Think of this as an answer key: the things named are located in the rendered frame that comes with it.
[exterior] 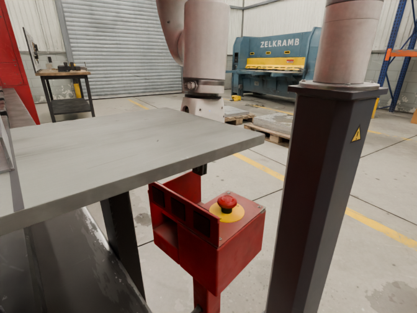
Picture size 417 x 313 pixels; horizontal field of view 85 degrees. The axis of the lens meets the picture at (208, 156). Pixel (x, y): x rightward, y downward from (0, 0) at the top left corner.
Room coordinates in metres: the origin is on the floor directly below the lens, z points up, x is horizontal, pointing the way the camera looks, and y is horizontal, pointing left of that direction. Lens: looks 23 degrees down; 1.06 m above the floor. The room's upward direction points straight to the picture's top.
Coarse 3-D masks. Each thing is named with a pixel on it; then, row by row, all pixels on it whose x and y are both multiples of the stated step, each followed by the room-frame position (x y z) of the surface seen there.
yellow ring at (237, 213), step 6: (216, 204) 0.41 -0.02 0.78; (210, 210) 0.39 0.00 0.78; (216, 210) 0.39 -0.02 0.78; (234, 210) 0.39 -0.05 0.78; (240, 210) 0.39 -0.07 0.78; (222, 216) 0.37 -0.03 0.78; (228, 216) 0.37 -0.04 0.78; (234, 216) 0.37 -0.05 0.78; (240, 216) 0.37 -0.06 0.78; (228, 222) 0.35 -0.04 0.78
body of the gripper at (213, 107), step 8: (192, 96) 0.45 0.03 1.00; (200, 96) 0.44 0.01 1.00; (208, 96) 0.44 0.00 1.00; (216, 96) 0.45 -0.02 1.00; (184, 104) 0.45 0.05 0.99; (192, 104) 0.43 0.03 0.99; (200, 104) 0.44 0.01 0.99; (208, 104) 0.45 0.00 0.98; (216, 104) 0.47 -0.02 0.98; (192, 112) 0.43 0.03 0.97; (200, 112) 0.44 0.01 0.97; (208, 112) 0.45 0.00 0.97; (216, 112) 0.47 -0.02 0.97; (224, 112) 0.49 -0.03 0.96; (224, 120) 0.49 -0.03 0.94
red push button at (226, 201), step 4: (224, 196) 0.40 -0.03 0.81; (228, 196) 0.40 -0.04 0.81; (232, 196) 0.40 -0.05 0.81; (220, 200) 0.38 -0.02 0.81; (224, 200) 0.38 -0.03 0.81; (228, 200) 0.38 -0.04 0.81; (232, 200) 0.38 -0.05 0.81; (220, 204) 0.37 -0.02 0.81; (224, 204) 0.37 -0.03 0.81; (228, 204) 0.37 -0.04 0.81; (232, 204) 0.37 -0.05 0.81; (224, 208) 0.37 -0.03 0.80; (228, 208) 0.37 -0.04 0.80; (224, 212) 0.38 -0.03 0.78; (228, 212) 0.38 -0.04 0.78
